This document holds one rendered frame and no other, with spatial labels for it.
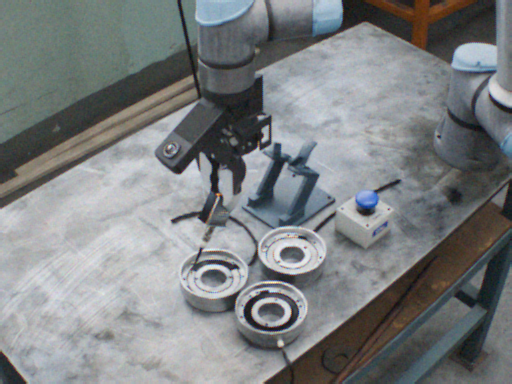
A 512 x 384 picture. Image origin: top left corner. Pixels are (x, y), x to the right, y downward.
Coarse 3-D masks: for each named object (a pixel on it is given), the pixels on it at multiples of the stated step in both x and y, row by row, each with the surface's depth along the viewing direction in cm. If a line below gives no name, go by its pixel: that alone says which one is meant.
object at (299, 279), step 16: (272, 240) 127; (304, 240) 128; (320, 240) 125; (288, 256) 127; (304, 256) 125; (320, 256) 124; (272, 272) 121; (288, 272) 120; (304, 272) 120; (320, 272) 123
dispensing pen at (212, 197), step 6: (210, 192) 117; (216, 192) 118; (210, 198) 117; (216, 198) 116; (204, 204) 117; (210, 204) 117; (204, 210) 117; (210, 210) 117; (204, 216) 117; (204, 222) 117; (210, 228) 119; (204, 234) 119; (210, 234) 119; (204, 240) 119; (204, 246) 120; (198, 252) 120; (198, 258) 120
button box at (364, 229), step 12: (348, 204) 131; (384, 204) 131; (336, 216) 131; (348, 216) 129; (360, 216) 129; (372, 216) 129; (384, 216) 129; (336, 228) 133; (348, 228) 130; (360, 228) 128; (372, 228) 127; (384, 228) 130; (360, 240) 129; (372, 240) 129
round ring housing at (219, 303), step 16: (192, 256) 123; (208, 256) 124; (224, 256) 124; (208, 272) 122; (224, 272) 122; (240, 272) 122; (208, 288) 119; (224, 288) 119; (240, 288) 117; (192, 304) 120; (208, 304) 117; (224, 304) 117
